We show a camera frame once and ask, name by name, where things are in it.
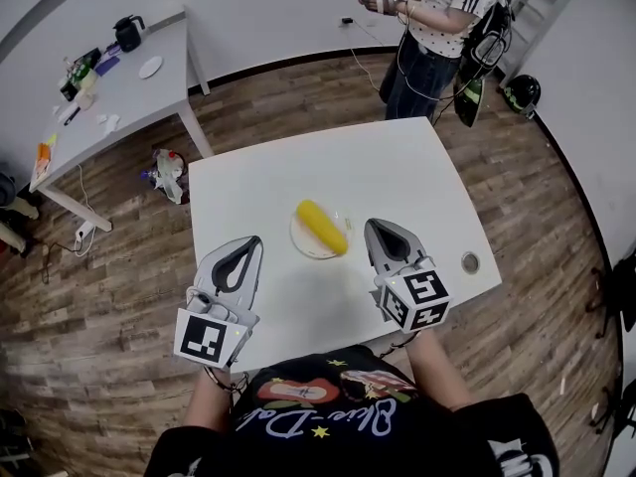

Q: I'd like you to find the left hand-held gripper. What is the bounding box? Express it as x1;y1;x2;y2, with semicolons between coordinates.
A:
173;235;263;370

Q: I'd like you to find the white side table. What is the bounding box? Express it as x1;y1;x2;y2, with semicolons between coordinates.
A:
28;5;216;233

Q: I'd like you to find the white power strip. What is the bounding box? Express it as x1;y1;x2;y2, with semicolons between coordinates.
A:
74;220;96;256

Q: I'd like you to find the person's black printed shirt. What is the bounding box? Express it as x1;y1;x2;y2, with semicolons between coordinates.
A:
146;344;561;477

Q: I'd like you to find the white round plate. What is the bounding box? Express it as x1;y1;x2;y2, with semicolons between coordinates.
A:
289;209;357;261

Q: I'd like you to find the green box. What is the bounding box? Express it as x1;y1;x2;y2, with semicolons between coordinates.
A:
66;48;103;86

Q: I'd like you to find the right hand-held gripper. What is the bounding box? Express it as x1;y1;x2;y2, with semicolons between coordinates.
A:
363;217;456;335

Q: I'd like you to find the crumpled white paper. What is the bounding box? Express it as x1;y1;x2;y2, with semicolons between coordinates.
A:
95;112;122;136

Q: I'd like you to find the person's left forearm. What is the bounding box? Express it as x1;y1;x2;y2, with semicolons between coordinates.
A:
182;365;236;434

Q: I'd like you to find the person's right forearm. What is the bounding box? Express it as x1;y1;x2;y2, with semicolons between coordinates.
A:
402;327;473;412

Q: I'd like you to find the black helmet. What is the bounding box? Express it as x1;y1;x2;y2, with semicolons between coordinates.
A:
501;74;542;116

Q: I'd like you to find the black kettle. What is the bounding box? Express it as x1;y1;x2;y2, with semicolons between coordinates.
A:
112;14;148;54

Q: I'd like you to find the printed booklet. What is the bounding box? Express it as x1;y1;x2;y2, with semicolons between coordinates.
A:
29;156;53;189

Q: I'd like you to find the purple packet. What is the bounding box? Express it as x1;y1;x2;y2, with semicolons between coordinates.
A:
93;54;123;77

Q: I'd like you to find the small white plate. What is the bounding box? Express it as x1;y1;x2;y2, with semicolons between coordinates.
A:
137;56;165;80

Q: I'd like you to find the yellow corn cob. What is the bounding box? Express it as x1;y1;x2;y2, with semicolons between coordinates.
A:
296;199;349;256

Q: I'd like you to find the metal step ladder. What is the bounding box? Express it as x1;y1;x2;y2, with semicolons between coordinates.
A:
500;0;588;89

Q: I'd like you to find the plastic rubbish bag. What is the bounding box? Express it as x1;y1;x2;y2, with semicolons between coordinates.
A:
140;147;192;206

